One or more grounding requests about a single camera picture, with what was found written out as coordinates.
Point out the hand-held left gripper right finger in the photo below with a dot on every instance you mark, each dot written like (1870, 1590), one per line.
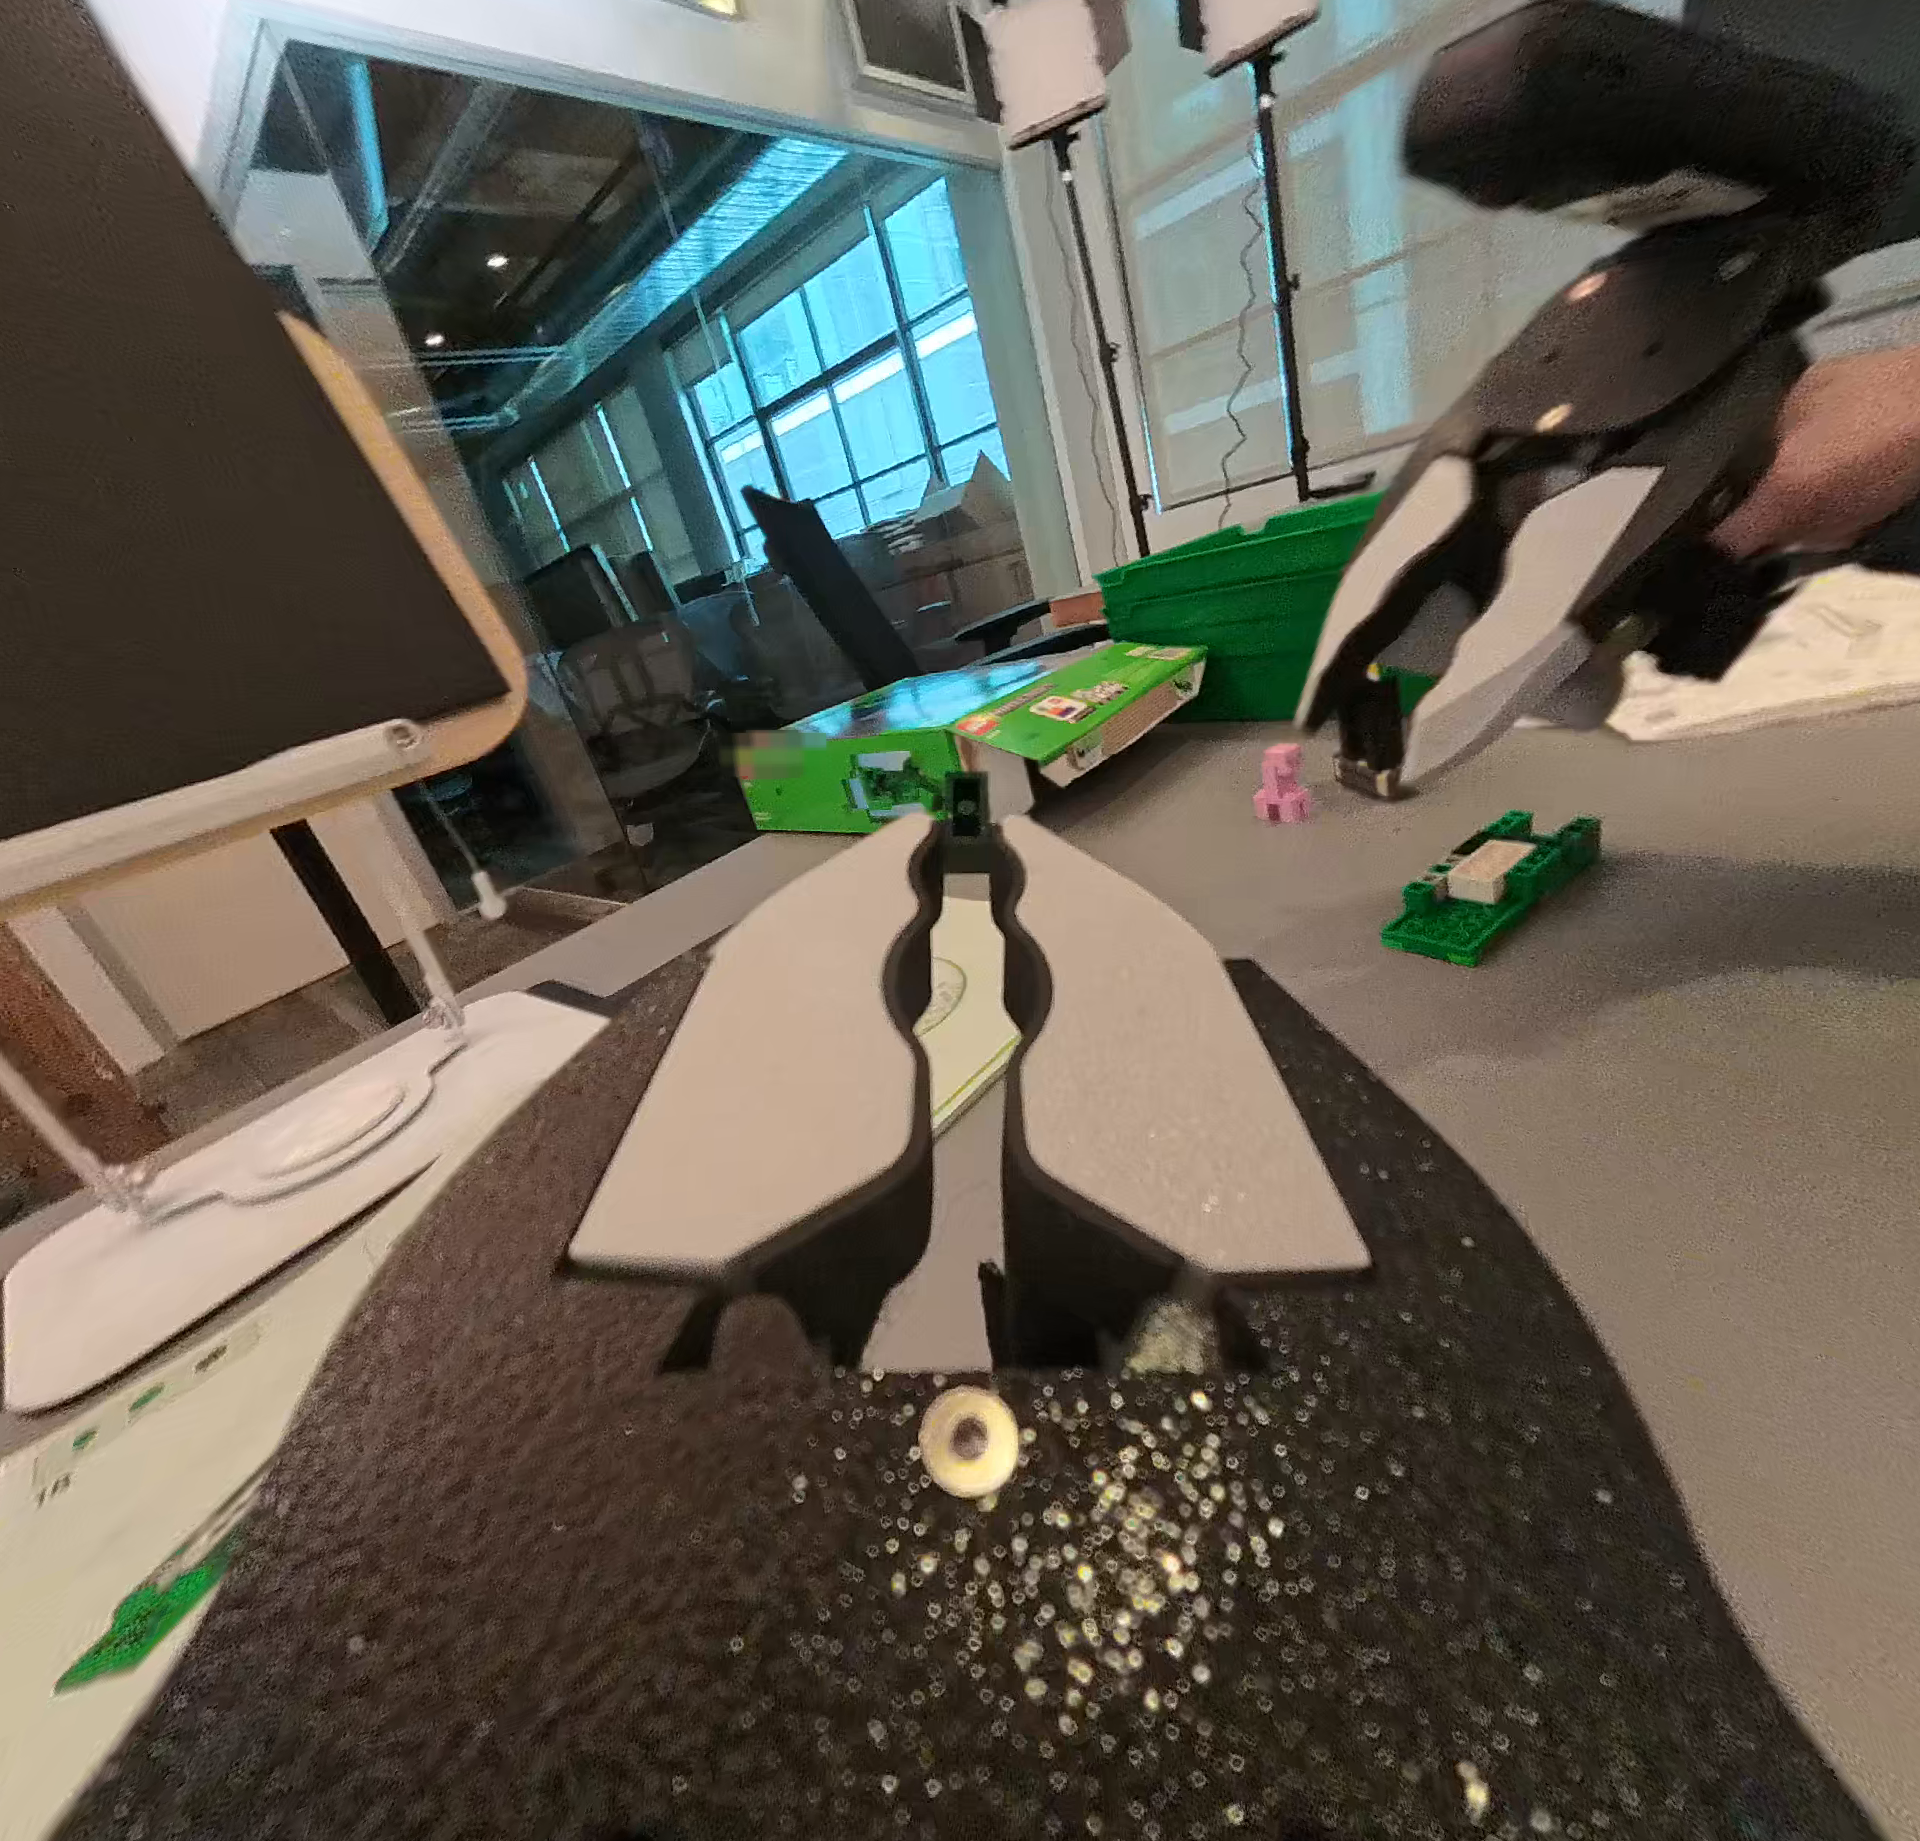
(1171, 1106)

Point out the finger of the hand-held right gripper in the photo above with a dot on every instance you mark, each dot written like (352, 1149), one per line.
(1530, 629)
(1395, 564)

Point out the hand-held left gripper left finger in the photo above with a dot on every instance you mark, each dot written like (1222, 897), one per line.
(779, 1091)

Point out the small black brick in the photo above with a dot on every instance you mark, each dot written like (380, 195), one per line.
(1372, 740)

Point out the green brick assembly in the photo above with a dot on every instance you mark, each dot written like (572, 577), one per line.
(1442, 920)

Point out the small dark green brick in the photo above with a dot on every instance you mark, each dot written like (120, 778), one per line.
(971, 804)

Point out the grey desk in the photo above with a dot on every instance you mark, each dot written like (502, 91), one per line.
(1650, 1122)

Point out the person's right hand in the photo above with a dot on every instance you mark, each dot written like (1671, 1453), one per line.
(1837, 448)

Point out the green plastic crate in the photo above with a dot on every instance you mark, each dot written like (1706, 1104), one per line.
(1216, 613)

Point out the pink pig figure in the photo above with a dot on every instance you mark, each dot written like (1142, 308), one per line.
(1278, 782)

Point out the white printed paper sheet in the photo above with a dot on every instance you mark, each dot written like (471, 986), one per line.
(1798, 654)

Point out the green toy box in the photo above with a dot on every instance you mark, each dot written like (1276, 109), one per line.
(899, 746)

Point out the black office chair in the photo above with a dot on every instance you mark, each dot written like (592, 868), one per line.
(1004, 621)

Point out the grey mesh office chair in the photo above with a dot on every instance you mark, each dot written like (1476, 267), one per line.
(631, 702)

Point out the pile of cardboard boxes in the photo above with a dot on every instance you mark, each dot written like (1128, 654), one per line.
(960, 529)

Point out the black tilted panel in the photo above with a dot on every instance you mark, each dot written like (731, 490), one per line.
(823, 581)

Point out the white stand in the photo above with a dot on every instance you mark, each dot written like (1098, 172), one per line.
(225, 1197)

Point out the instruction booklet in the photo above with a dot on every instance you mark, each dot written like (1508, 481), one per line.
(92, 1572)

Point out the black panel with wooden rim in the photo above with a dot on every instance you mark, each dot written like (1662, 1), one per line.
(194, 448)

